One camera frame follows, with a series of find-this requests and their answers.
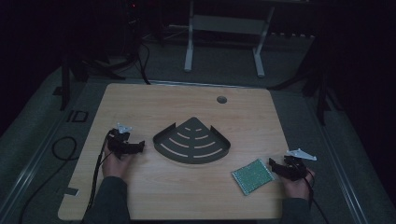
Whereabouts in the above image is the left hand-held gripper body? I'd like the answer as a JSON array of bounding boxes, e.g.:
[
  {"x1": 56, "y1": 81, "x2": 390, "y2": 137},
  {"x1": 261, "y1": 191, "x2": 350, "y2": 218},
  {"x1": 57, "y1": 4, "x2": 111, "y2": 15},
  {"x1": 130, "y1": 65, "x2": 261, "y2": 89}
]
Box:
[{"x1": 106, "y1": 122, "x2": 134, "y2": 159}]

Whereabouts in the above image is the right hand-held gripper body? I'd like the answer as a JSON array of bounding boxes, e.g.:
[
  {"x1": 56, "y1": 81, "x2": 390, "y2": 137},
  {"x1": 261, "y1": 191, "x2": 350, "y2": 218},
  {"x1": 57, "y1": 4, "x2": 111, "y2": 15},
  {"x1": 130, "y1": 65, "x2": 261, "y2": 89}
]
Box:
[{"x1": 281, "y1": 147, "x2": 318, "y2": 182}]

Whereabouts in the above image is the person's right hand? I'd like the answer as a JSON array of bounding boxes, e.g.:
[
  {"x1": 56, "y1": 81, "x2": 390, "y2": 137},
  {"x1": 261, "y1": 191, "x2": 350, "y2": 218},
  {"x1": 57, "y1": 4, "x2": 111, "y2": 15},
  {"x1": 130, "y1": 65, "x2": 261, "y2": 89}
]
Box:
[{"x1": 281, "y1": 169, "x2": 316, "y2": 201}]

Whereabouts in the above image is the person's left hand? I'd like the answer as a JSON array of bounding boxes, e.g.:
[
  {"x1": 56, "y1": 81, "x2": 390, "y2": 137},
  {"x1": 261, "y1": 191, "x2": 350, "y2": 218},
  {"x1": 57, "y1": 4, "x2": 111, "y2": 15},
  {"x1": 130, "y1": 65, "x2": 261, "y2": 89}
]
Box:
[{"x1": 102, "y1": 146, "x2": 135, "y2": 180}]

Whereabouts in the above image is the green circuit board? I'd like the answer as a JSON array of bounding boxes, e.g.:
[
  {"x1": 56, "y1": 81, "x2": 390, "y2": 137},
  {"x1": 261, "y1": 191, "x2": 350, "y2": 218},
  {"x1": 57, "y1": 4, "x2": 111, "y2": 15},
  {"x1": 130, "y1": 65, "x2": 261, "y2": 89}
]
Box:
[{"x1": 231, "y1": 158, "x2": 276, "y2": 197}]

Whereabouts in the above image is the dark metal corner shelf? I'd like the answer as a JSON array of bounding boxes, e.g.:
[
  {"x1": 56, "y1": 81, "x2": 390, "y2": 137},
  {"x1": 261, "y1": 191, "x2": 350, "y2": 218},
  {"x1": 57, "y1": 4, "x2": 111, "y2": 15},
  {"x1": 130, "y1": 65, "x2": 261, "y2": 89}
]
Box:
[{"x1": 152, "y1": 117, "x2": 232, "y2": 165}]

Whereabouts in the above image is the black tripod stand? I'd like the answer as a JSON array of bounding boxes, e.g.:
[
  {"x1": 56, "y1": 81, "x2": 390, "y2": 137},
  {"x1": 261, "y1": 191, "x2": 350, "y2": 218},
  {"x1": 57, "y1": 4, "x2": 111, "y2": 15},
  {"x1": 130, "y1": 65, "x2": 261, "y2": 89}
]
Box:
[
  {"x1": 59, "y1": 36, "x2": 143, "y2": 112},
  {"x1": 266, "y1": 35, "x2": 345, "y2": 127}
]

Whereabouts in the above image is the white metal stand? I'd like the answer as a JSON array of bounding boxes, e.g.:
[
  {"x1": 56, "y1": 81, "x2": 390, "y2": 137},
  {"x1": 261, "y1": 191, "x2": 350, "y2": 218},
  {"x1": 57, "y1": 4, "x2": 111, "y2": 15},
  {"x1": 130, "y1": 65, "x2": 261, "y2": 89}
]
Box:
[{"x1": 183, "y1": 0, "x2": 276, "y2": 79}]

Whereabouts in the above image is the left hand-held gripper cable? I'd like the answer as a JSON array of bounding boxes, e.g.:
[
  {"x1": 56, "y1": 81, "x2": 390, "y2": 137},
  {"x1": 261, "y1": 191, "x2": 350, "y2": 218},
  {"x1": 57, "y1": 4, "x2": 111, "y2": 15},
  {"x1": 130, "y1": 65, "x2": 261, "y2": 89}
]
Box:
[{"x1": 86, "y1": 130, "x2": 114, "y2": 216}]

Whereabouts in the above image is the hand-held gripper cable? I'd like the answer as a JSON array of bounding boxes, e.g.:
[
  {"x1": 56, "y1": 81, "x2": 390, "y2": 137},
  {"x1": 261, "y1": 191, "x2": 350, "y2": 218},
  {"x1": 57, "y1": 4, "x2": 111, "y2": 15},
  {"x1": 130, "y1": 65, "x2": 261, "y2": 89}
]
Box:
[
  {"x1": 304, "y1": 169, "x2": 331, "y2": 224},
  {"x1": 86, "y1": 130, "x2": 114, "y2": 216}
]

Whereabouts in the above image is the right hand-held gripper cable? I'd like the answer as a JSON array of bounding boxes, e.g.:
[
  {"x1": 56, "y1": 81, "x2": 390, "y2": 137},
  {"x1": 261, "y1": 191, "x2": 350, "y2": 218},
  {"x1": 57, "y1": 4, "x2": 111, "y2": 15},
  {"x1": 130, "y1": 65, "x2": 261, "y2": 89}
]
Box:
[{"x1": 304, "y1": 169, "x2": 331, "y2": 224}]

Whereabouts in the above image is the metal floor rail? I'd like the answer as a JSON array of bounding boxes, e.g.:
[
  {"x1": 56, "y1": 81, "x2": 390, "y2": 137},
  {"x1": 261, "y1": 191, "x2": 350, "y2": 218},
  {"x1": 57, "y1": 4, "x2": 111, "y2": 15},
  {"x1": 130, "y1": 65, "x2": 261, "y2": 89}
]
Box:
[
  {"x1": 306, "y1": 96, "x2": 372, "y2": 224},
  {"x1": 0, "y1": 102, "x2": 78, "y2": 218}
]

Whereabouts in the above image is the black floor cable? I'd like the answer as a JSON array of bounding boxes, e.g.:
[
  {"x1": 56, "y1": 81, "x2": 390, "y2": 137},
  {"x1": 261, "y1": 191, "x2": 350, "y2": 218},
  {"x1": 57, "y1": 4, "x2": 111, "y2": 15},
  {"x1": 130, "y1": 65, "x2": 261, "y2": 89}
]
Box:
[{"x1": 18, "y1": 135, "x2": 78, "y2": 224}]

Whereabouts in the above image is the black hanging cable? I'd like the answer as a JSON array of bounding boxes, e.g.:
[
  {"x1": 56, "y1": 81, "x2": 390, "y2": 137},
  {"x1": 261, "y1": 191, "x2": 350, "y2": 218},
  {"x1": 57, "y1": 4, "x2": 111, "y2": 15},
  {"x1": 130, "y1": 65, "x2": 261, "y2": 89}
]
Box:
[{"x1": 136, "y1": 41, "x2": 152, "y2": 86}]

